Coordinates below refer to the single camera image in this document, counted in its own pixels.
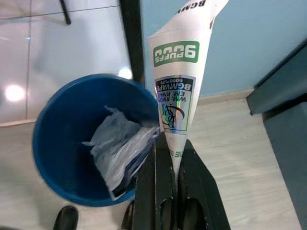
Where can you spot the black door frame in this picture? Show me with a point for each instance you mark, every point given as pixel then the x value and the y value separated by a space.
pixel 132 36

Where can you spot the blue plastic bucket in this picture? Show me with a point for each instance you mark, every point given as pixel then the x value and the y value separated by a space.
pixel 60 131

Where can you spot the white green vape box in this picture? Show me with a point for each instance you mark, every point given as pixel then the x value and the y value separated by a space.
pixel 177 72

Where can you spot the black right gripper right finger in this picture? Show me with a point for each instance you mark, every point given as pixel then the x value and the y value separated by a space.
pixel 201 191

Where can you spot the clear plastic bag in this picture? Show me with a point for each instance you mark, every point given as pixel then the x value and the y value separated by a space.
pixel 115 148

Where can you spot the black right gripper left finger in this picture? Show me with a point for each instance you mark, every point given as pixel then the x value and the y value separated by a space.
pixel 153 187

